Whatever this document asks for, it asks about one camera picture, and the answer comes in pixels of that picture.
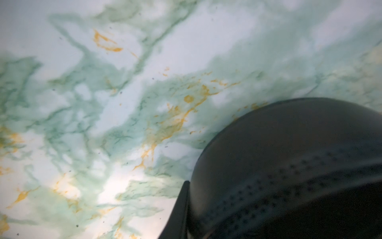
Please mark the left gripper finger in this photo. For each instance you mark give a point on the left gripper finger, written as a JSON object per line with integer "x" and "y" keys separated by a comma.
{"x": 176, "y": 227}

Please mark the long black leather belt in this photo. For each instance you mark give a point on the long black leather belt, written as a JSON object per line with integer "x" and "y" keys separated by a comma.
{"x": 307, "y": 168}

